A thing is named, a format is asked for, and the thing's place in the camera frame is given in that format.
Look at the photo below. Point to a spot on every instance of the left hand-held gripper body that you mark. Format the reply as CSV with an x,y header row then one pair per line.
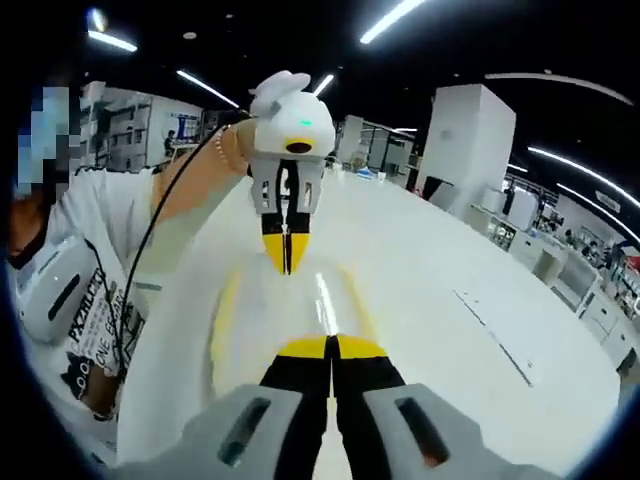
x,y
295,120

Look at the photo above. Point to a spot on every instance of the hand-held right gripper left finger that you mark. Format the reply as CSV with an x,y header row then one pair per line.
x,y
260,435

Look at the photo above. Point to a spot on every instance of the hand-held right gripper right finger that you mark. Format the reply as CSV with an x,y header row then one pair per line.
x,y
395,435

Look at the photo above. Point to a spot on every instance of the person's left hand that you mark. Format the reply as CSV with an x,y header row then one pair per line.
x,y
241,147

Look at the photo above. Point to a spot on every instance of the short ceiling light strip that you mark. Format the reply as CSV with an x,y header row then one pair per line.
x,y
390,20
323,85
112,41
205,87

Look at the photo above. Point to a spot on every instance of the person in white t-shirt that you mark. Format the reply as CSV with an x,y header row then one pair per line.
x,y
110,210

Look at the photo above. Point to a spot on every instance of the white square pillar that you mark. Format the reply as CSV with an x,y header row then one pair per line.
x,y
465,140

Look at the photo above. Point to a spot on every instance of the white chest-worn device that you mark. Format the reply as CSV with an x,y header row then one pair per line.
x,y
55,285

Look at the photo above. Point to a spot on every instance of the white cabinet row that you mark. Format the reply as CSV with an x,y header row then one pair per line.
x,y
585,285

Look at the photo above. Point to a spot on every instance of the long ceiling light strip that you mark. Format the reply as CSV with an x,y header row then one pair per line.
x,y
580,167
590,196

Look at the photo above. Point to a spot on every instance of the black and white wall poster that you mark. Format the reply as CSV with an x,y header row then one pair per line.
x,y
125,125

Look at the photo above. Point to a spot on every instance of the curved grey ceiling rail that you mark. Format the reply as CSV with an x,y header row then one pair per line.
x,y
555,82

